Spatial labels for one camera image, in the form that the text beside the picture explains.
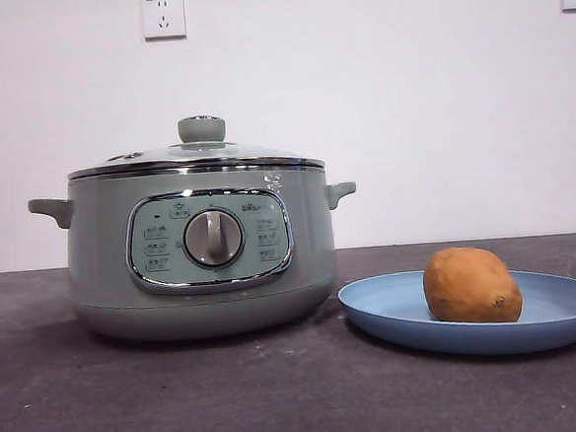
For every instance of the brown potato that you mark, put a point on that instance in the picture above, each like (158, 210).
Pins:
(471, 284)

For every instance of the pale green electric steamer pot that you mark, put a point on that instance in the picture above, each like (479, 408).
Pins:
(97, 249)

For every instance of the glass lid with green knob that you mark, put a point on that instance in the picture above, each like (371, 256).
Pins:
(202, 130)

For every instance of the blue round plate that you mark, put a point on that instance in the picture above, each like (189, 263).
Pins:
(388, 303)

